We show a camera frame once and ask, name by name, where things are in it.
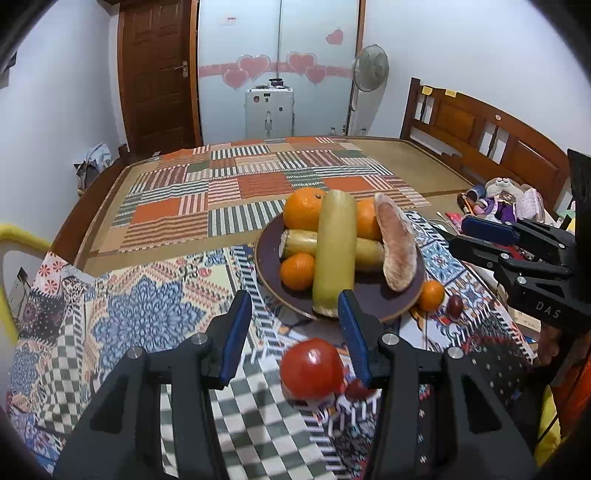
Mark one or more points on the dark red jujube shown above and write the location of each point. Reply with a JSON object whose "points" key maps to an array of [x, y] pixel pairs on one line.
{"points": [[358, 390]]}

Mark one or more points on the white appliance box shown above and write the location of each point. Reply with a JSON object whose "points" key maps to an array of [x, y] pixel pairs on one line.
{"points": [[270, 110]]}

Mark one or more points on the striped patchwork blanket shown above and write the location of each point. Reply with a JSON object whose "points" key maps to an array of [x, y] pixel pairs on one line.
{"points": [[184, 207]]}

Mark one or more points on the purple plate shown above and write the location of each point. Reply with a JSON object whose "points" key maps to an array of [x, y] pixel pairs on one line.
{"points": [[268, 258]]}

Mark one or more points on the long green-yellow gourd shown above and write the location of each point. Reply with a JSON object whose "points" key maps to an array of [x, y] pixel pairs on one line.
{"points": [[334, 254]]}

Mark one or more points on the plush doll purple dress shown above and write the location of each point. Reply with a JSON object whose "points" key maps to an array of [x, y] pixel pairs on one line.
{"points": [[503, 203]]}

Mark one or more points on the standing fan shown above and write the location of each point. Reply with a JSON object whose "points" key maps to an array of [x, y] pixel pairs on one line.
{"points": [[371, 69]]}

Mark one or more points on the pink plastic bag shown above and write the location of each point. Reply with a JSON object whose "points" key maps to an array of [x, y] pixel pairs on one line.
{"points": [[531, 203]]}

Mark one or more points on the yellow corn cob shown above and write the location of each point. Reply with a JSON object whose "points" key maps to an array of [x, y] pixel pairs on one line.
{"points": [[298, 241]]}

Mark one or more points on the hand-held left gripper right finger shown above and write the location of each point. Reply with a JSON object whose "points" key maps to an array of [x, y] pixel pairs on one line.
{"points": [[353, 337]]}

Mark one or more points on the wooden bed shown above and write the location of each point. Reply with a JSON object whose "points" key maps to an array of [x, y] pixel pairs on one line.
{"points": [[461, 120]]}

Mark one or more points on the dark red plum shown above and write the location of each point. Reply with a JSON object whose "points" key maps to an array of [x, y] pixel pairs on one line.
{"points": [[455, 306]]}

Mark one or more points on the large orange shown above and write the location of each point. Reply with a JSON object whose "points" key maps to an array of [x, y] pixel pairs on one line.
{"points": [[302, 207], [367, 219]]}

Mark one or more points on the red tomato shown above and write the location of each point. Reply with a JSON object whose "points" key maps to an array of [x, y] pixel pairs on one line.
{"points": [[311, 369]]}

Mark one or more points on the bread loaf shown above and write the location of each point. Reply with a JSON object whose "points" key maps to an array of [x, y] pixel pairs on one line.
{"points": [[397, 244]]}

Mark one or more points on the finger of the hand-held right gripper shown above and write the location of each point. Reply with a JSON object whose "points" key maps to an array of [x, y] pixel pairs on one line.
{"points": [[489, 228], [480, 251]]}

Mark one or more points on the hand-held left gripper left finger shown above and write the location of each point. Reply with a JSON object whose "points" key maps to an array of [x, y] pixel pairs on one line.
{"points": [[235, 337]]}

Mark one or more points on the small orange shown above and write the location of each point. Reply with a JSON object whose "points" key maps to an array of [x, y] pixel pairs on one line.
{"points": [[431, 295], [298, 272]]}

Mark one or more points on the pile of clothes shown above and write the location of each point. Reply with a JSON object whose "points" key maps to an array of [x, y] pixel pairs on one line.
{"points": [[97, 159]]}

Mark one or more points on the brown wooden door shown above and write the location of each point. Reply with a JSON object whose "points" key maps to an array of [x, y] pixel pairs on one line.
{"points": [[157, 83]]}

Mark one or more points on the yellow curved tube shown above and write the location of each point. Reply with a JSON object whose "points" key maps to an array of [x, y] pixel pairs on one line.
{"points": [[23, 235]]}

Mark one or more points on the patterned printed cloth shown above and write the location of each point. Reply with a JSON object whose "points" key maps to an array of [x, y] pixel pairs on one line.
{"points": [[138, 314]]}

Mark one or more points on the person's right hand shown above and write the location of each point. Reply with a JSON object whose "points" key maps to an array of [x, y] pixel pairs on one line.
{"points": [[548, 348]]}

